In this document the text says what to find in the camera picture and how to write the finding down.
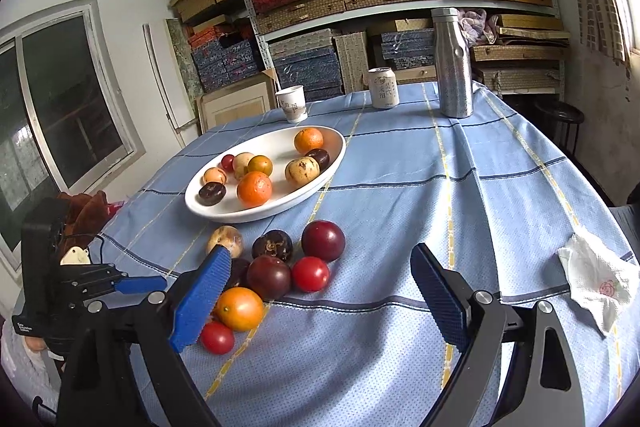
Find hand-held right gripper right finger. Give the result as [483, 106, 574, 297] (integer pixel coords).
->
[410, 243, 586, 427]

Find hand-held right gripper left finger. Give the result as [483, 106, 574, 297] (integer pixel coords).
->
[57, 244, 233, 427]

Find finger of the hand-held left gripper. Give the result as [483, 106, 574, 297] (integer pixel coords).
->
[59, 263, 168, 303]

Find large orange persimmon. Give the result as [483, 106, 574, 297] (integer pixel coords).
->
[214, 287, 265, 333]

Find dark brown water chestnut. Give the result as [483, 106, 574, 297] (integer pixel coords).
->
[251, 230, 294, 263]
[305, 148, 331, 172]
[198, 182, 227, 207]
[225, 258, 252, 290]

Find plain tan pear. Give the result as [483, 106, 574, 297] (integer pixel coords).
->
[206, 225, 245, 258]

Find dark red plum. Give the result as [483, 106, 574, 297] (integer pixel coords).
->
[301, 220, 347, 263]
[246, 255, 293, 302]

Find orange tangerine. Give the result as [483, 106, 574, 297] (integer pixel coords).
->
[293, 128, 325, 155]
[236, 171, 274, 208]

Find white ceramic plate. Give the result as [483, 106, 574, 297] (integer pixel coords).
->
[184, 126, 347, 224]

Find spotted tan pear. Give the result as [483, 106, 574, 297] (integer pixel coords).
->
[285, 156, 321, 186]

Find brown plush toy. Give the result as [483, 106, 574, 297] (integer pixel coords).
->
[55, 191, 123, 253]

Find blue checked tablecloth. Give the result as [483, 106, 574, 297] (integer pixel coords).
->
[75, 79, 638, 427]

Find grey framed window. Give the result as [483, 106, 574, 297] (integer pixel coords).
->
[0, 0, 146, 268]

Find crumpled white tissue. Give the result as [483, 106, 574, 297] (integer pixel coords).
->
[557, 233, 640, 338]

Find beige framed panel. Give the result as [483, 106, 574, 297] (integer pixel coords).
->
[195, 69, 278, 135]

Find black padded jacket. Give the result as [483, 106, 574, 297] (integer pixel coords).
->
[607, 204, 640, 263]

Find white leaning boards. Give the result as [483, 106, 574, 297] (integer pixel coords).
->
[142, 23, 187, 132]

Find white paper cup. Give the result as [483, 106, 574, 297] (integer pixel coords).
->
[275, 85, 307, 124]

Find white drink can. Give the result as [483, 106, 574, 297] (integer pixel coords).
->
[368, 67, 398, 110]

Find black round stool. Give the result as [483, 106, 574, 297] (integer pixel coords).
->
[532, 101, 586, 158]

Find green marble slab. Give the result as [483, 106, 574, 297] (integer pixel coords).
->
[166, 18, 201, 108]

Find silver metal bottle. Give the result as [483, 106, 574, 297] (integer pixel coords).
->
[431, 7, 474, 118]

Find stack of blue floral boxes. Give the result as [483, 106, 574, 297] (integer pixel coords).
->
[189, 24, 263, 92]

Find stack of dark blue boxes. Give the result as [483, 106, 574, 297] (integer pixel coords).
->
[380, 29, 441, 82]

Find stack of grey-blue boxes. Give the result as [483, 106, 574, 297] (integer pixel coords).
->
[267, 29, 346, 102]

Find stack of flat straw boxes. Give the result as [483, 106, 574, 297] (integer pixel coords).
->
[470, 12, 571, 95]

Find upright woven tan box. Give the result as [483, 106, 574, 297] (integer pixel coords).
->
[334, 32, 371, 94]

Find pink cloth bundle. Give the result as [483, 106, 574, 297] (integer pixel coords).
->
[457, 8, 501, 45]

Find white metal shelf rack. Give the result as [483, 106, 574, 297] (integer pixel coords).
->
[225, 0, 568, 108]

